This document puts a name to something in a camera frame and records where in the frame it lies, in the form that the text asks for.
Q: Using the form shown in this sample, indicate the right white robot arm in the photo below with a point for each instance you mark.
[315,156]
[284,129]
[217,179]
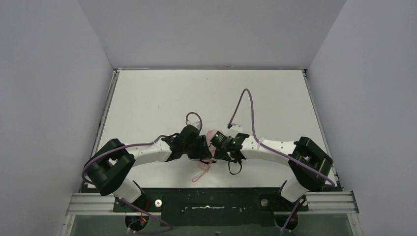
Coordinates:
[308,162]

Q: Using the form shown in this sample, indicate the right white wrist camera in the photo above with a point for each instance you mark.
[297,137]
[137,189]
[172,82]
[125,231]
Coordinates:
[234,126]

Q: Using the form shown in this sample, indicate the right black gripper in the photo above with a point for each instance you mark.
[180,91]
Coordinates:
[212,148]

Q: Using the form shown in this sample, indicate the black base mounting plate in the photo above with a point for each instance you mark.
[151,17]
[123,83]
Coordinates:
[217,206]

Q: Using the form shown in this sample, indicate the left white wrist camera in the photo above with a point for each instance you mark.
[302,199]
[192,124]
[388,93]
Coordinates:
[196,124]

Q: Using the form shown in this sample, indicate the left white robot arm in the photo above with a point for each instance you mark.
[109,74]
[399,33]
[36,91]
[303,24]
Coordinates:
[107,170]

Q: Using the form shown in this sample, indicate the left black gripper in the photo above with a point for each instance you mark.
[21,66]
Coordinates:
[202,146]

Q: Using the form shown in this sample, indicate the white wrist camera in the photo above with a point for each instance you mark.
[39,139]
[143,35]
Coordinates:
[234,126]
[196,124]

